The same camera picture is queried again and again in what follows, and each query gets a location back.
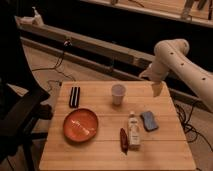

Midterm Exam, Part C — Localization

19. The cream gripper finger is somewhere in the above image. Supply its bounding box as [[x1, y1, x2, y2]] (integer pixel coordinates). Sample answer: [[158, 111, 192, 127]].
[[151, 82, 163, 97], [139, 69, 149, 78]]

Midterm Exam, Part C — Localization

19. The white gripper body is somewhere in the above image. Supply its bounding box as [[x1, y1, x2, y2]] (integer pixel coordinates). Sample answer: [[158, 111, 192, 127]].
[[148, 58, 169, 82]]

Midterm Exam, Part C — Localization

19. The white plastic bottle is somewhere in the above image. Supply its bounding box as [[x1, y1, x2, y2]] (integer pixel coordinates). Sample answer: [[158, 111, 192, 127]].
[[128, 111, 140, 150]]

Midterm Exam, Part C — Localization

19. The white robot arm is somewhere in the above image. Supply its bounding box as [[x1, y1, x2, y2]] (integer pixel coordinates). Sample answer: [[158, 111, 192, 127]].
[[140, 39, 213, 112]]

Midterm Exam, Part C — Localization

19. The white pump dispenser bottle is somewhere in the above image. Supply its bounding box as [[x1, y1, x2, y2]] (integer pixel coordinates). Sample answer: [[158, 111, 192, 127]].
[[32, 7, 44, 26]]

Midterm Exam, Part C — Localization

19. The translucent plastic cup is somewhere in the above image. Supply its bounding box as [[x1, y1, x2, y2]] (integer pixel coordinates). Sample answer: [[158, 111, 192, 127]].
[[111, 84, 126, 105]]

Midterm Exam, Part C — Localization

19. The blue sponge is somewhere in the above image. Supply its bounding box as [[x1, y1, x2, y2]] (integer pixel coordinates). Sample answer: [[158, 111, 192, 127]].
[[140, 111, 158, 132]]

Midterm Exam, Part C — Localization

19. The orange plate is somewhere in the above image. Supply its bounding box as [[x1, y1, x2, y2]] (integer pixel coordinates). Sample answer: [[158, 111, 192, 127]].
[[63, 108, 99, 143]]

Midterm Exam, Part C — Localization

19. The black office chair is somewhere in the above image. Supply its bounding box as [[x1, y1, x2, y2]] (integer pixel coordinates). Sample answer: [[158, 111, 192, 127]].
[[0, 78, 53, 171]]

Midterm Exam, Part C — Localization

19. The black cables right floor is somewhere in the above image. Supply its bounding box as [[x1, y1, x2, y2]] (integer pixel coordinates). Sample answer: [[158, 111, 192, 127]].
[[173, 99, 213, 144]]

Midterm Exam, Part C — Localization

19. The black cable on floor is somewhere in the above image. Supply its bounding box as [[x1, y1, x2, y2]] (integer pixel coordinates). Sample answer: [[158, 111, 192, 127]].
[[31, 39, 77, 93]]

